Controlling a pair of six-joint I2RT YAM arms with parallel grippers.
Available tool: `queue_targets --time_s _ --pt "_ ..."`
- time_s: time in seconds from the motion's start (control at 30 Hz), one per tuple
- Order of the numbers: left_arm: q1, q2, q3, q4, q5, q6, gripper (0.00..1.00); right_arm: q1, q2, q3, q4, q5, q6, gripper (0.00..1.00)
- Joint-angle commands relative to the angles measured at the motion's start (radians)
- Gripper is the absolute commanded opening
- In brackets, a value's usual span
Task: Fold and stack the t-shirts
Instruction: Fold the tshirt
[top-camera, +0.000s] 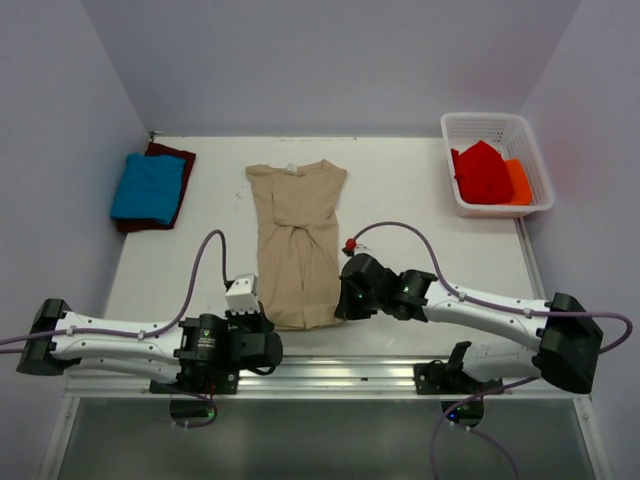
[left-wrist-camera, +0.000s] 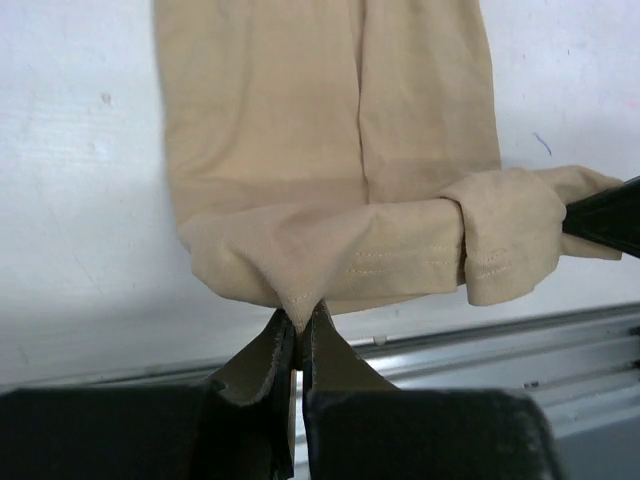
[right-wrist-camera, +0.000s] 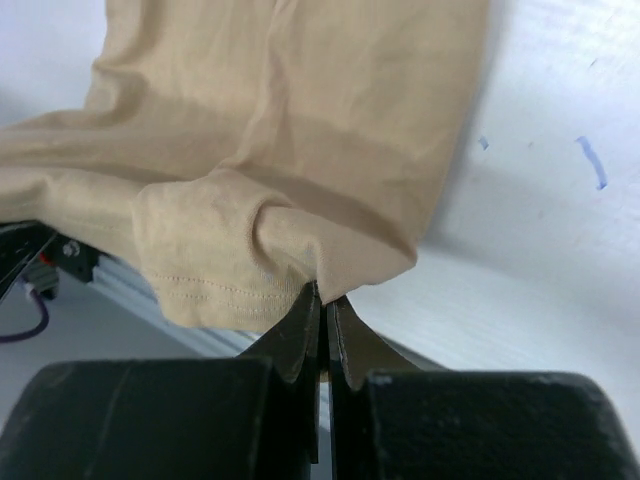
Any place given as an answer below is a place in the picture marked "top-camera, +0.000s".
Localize orange t shirt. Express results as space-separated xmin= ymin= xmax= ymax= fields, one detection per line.
xmin=505 ymin=158 xmax=533 ymax=206

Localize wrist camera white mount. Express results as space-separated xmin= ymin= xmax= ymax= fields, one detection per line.
xmin=342 ymin=238 xmax=373 ymax=258
xmin=225 ymin=274 xmax=260 ymax=315

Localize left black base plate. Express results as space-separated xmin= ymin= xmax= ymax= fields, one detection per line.
xmin=149 ymin=372 xmax=239 ymax=396

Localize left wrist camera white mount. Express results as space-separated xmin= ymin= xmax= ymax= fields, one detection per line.
xmin=225 ymin=274 xmax=260 ymax=315

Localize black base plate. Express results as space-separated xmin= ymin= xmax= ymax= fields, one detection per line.
xmin=413 ymin=360 xmax=504 ymax=395
xmin=149 ymin=372 xmax=239 ymax=396

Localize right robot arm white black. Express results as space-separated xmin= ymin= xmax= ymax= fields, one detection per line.
xmin=335 ymin=254 xmax=603 ymax=394

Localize red t shirt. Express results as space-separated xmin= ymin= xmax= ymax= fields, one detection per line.
xmin=451 ymin=141 xmax=513 ymax=205

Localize white plastic basket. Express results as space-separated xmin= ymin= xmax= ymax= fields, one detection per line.
xmin=441 ymin=112 xmax=554 ymax=218

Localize maroon t shirt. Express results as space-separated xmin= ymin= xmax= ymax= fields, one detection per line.
xmin=113 ymin=142 xmax=196 ymax=234

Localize beige t shirt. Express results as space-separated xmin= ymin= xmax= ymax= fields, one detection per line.
xmin=245 ymin=160 xmax=347 ymax=330

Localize aluminium mounting rail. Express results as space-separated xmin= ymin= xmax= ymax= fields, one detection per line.
xmin=64 ymin=353 xmax=587 ymax=401

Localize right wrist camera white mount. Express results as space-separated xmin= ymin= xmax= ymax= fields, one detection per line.
xmin=342 ymin=238 xmax=373 ymax=258

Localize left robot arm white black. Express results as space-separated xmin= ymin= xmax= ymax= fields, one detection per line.
xmin=16 ymin=299 xmax=283 ymax=395

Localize blue t shirt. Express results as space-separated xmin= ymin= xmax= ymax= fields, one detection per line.
xmin=110 ymin=153 xmax=185 ymax=225

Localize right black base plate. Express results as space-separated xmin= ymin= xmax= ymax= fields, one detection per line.
xmin=413 ymin=360 xmax=504 ymax=395

